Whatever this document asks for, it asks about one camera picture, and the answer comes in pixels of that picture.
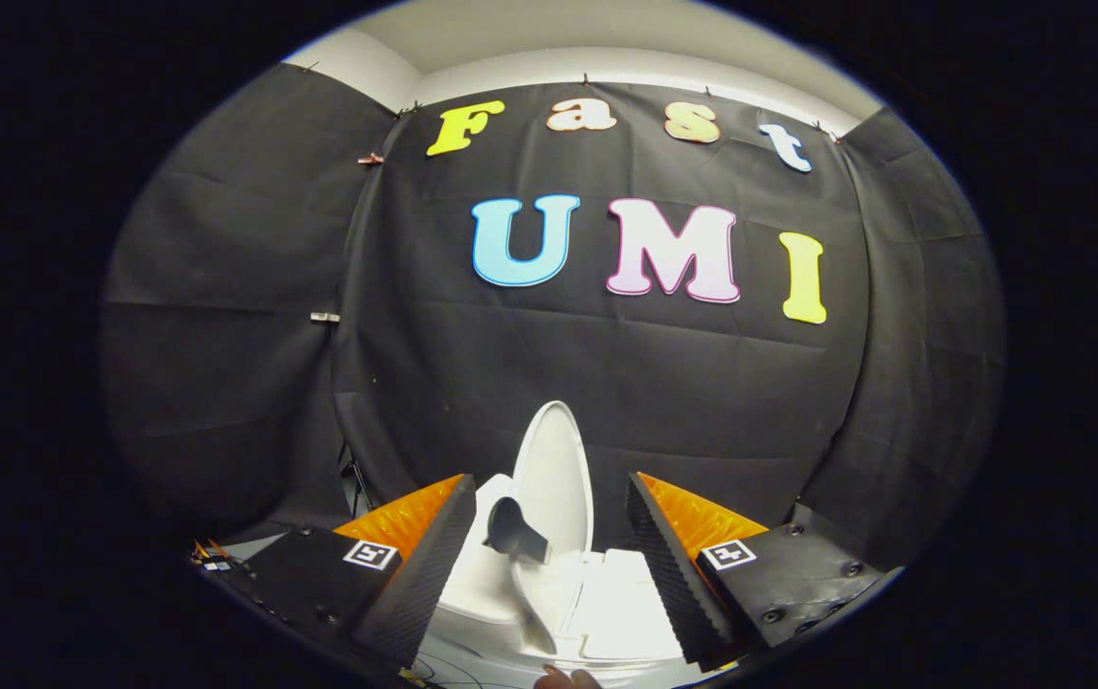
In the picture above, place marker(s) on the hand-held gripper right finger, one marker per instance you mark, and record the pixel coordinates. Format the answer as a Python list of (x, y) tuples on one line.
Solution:
[(668, 565)]

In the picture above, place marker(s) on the white toilet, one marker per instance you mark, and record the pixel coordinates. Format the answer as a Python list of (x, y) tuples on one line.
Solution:
[(630, 603)]

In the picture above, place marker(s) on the white toilet lid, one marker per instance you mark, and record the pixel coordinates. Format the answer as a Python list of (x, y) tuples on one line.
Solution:
[(558, 469)]

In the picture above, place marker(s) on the black tripod stand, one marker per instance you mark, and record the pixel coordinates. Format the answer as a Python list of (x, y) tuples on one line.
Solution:
[(357, 483)]

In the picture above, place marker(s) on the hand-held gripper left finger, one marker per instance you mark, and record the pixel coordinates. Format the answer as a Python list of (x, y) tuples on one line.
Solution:
[(424, 584)]

